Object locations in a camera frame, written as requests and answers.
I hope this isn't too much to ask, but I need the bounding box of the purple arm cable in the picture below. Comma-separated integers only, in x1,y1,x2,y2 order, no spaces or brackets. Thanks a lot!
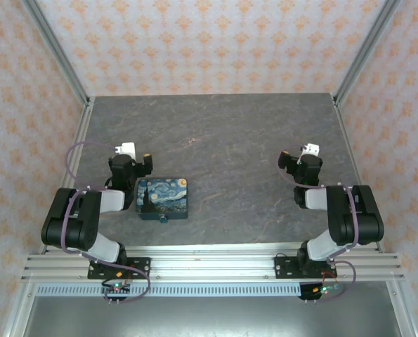
60,140,152,306
276,143,358,303

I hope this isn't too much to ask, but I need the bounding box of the aluminium corner post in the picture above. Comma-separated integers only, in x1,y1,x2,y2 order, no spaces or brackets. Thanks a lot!
20,0,91,106
333,0,403,106

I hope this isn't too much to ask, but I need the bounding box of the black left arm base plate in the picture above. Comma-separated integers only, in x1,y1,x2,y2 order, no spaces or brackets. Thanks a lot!
87,257,152,280

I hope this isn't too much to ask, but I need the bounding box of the grey slotted cable duct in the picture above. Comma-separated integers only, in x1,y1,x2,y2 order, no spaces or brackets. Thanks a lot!
36,284,303,298

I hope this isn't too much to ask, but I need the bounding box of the grey metal shelf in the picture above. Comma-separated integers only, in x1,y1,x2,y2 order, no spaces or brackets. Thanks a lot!
22,296,399,337

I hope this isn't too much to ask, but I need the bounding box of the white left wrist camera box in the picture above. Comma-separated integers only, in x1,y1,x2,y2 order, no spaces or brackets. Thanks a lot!
113,141,137,159

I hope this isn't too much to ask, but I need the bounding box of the starry night print box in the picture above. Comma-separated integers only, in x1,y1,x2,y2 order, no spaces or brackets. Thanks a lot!
135,178,189,222

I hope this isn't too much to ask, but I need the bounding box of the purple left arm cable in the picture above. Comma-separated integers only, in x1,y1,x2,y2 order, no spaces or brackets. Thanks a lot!
60,140,152,306

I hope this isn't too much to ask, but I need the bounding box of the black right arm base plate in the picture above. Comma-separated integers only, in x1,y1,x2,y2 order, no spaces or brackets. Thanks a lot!
274,254,338,280

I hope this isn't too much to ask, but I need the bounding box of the aluminium mounting rail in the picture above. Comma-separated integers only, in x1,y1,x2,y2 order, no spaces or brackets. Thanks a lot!
20,245,405,282

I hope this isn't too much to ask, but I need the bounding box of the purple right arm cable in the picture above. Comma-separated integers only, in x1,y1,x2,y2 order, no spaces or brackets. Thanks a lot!
276,143,358,303

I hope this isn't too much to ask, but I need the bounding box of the aluminium frame leg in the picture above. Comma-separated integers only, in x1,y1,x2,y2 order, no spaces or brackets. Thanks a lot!
3,280,37,337
386,280,418,337

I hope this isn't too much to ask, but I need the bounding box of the aluminium table side rail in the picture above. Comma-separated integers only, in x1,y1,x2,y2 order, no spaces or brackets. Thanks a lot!
39,96,96,256
332,94,386,253

